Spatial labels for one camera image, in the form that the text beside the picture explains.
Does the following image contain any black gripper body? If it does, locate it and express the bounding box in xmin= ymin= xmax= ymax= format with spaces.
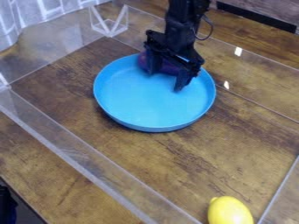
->
xmin=144 ymin=17 xmax=204 ymax=66

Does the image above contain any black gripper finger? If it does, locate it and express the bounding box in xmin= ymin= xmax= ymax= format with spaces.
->
xmin=174 ymin=64 xmax=202 ymax=91
xmin=146 ymin=47 xmax=163 ymax=74

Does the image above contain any purple toy eggplant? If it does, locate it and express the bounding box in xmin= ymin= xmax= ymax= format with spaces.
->
xmin=138 ymin=51 xmax=183 ymax=76

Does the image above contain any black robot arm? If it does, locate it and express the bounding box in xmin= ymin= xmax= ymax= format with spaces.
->
xmin=144 ymin=0 xmax=214 ymax=91

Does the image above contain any blue round tray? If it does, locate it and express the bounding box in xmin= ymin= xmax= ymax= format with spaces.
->
xmin=94 ymin=54 xmax=216 ymax=132

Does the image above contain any white patterned curtain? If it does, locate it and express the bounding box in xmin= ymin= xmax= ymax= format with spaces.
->
xmin=0 ymin=0 xmax=111 ymax=52

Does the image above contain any yellow toy lemon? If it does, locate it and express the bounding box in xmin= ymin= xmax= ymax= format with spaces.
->
xmin=208 ymin=196 xmax=255 ymax=224

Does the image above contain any clear acrylic enclosure wall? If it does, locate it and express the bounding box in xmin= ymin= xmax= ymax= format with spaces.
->
xmin=0 ymin=0 xmax=299 ymax=224

